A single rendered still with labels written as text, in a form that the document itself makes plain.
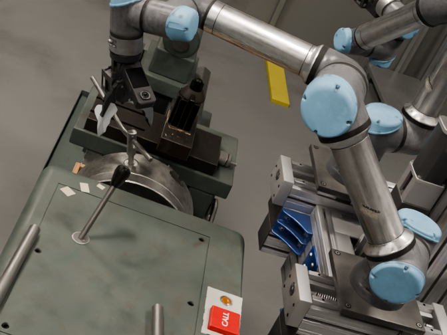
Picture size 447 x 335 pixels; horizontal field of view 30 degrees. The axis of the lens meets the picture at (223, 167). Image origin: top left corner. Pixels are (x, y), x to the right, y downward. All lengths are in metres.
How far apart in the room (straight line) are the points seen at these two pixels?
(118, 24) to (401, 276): 0.82
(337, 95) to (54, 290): 0.67
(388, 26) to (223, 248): 0.89
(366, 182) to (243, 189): 2.63
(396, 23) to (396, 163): 3.05
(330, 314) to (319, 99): 0.60
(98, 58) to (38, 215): 3.35
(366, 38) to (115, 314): 1.25
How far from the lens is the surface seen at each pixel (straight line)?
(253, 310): 3.70
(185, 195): 2.03
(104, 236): 1.72
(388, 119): 2.38
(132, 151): 1.97
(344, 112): 1.70
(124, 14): 1.83
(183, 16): 1.79
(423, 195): 2.23
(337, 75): 1.74
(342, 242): 2.37
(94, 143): 2.63
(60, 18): 5.33
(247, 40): 1.88
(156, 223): 1.80
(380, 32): 2.43
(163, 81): 3.06
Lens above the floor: 2.34
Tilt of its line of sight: 31 degrees down
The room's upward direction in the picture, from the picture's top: 25 degrees clockwise
